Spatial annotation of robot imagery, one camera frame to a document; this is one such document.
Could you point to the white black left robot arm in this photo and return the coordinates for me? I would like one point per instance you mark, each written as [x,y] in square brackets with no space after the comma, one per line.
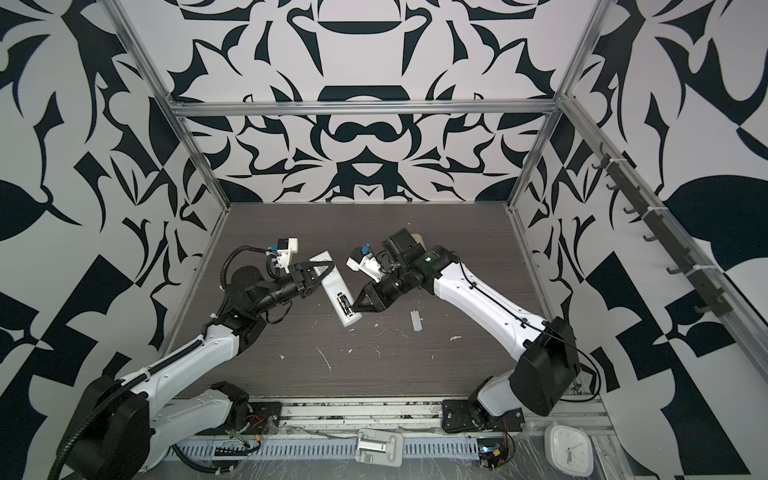
[122,426]

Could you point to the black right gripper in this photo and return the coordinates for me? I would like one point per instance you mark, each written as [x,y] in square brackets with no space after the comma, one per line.
[379,297]

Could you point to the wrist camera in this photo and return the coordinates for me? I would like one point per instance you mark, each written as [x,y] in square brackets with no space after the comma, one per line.
[279,256]
[363,259]

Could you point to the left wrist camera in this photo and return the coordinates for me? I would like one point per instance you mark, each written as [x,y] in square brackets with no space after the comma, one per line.
[279,256]

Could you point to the white remote control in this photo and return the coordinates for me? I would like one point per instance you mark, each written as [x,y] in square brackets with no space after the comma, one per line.
[332,285]

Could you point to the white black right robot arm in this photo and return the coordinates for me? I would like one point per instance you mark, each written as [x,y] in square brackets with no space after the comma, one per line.
[545,353]

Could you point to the square white clock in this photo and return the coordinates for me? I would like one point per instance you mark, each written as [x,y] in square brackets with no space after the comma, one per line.
[569,450]

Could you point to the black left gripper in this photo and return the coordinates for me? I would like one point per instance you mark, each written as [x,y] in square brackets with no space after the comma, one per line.
[301,270]

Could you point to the black wall hook rail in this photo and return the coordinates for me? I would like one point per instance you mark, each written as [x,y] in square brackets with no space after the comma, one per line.
[664,229]

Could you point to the white slotted cable duct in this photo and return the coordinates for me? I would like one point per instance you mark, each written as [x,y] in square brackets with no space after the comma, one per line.
[209,449]

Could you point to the white bracket plate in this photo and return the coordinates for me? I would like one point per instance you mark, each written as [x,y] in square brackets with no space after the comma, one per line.
[378,447]

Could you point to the small circuit board green LED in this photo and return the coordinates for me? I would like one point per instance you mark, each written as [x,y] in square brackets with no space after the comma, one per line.
[494,452]

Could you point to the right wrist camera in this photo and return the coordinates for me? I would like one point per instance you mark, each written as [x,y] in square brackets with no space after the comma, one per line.
[363,259]

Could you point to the white battery compartment cover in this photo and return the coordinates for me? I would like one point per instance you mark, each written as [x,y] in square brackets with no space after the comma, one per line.
[416,320]

